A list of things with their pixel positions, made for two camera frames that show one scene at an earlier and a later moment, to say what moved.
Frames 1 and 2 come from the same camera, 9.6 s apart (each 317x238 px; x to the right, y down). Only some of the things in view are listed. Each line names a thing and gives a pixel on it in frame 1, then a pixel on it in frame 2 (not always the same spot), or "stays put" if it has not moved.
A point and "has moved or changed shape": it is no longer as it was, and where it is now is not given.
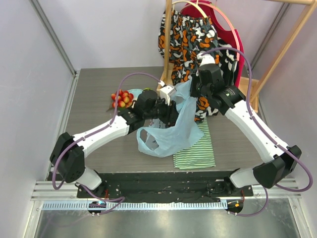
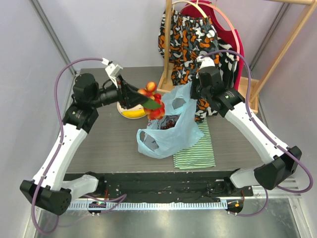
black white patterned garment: x=228 y=58 stays put
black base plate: x=167 y=186 stays put
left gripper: x=171 y=113 to x=134 y=99
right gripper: x=197 y=88 stays put
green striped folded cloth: x=201 y=156 stays put
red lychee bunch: x=122 y=98 has moved or changed shape
